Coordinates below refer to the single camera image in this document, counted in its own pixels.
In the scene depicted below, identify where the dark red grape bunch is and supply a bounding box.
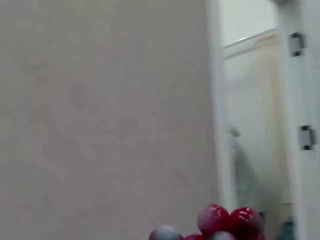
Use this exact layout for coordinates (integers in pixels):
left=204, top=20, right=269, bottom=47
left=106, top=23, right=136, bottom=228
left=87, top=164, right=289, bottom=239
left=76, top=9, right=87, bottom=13
left=133, top=203, right=266, bottom=240

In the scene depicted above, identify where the beige curtain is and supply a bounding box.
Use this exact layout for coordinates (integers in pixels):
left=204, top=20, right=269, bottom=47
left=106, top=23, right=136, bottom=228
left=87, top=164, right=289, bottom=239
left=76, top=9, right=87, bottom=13
left=256, top=34, right=294, bottom=205

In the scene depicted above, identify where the teal object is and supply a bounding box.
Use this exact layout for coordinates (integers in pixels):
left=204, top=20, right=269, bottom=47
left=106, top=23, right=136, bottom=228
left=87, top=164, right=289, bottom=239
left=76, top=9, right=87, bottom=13
left=276, top=216, right=301, bottom=240

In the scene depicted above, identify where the white partition edge post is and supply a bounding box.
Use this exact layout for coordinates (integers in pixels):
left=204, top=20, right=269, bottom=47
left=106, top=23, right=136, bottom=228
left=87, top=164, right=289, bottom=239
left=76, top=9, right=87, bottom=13
left=206, top=0, right=227, bottom=208

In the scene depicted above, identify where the white curtain rail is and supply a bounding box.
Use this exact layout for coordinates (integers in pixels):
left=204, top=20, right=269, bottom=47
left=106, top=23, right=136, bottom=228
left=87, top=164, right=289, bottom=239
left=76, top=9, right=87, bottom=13
left=221, top=27, right=281, bottom=50

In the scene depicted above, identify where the metal bracket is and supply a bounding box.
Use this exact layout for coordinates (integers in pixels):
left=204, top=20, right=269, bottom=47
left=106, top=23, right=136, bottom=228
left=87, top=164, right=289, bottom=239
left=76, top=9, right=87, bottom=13
left=289, top=32, right=305, bottom=57
left=299, top=125, right=316, bottom=151

